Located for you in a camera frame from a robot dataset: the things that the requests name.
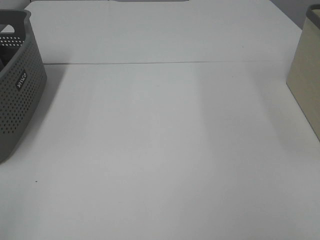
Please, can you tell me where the grey perforated plastic basket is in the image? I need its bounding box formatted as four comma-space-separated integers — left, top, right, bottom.
0, 9, 47, 162

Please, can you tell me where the beige fabric storage box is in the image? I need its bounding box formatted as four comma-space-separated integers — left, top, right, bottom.
286, 4, 320, 138

